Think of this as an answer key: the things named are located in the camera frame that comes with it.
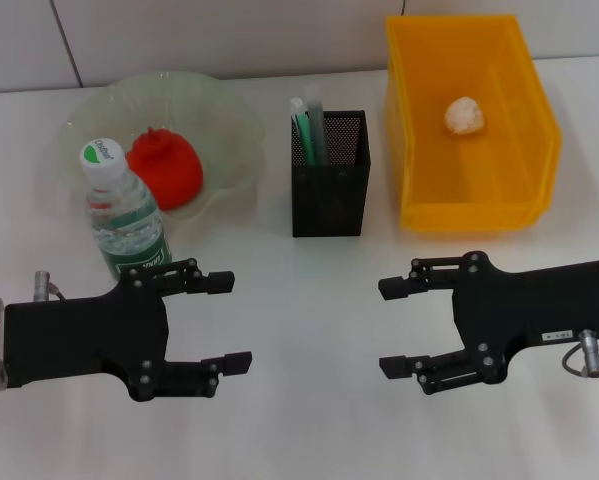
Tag pale green glass fruit plate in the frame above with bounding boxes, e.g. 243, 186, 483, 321
58, 71, 268, 234

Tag yellow plastic bin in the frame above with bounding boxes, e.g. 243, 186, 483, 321
384, 13, 563, 232

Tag black mesh pen holder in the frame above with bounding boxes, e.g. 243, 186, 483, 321
291, 109, 372, 238

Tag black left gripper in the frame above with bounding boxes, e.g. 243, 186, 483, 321
3, 258, 254, 404

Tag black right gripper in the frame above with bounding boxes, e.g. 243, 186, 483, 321
377, 251, 599, 396

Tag red tomato-like fruit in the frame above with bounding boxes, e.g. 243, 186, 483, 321
125, 127, 205, 211

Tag white paper ball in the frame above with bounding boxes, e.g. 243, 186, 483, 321
443, 95, 485, 136

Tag grey pen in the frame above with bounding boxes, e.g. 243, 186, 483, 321
303, 84, 331, 166

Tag clear green-label water bottle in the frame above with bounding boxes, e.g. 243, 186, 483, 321
80, 138, 174, 282

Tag green utility knife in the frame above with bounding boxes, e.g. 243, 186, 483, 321
289, 97, 320, 166

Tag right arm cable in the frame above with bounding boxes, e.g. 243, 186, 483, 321
562, 329, 599, 377

